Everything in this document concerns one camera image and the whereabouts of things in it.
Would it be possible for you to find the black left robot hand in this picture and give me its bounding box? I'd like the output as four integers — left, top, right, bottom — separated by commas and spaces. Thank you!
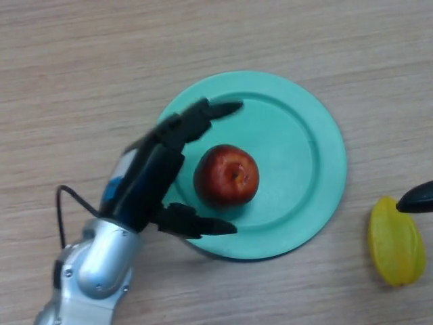
100, 97, 244, 240

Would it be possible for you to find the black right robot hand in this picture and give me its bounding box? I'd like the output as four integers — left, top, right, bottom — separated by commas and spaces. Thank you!
395, 180, 433, 214

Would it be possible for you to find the red apple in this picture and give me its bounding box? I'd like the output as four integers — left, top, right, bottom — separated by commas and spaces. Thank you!
193, 144, 260, 207

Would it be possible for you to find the green round plate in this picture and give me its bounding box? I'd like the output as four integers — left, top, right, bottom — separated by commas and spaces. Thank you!
155, 70, 348, 261

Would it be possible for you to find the yellow starfruit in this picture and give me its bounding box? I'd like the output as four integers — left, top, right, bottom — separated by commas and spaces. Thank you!
367, 196, 426, 288

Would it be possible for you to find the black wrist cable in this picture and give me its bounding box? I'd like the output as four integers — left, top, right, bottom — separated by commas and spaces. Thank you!
55, 185, 102, 250

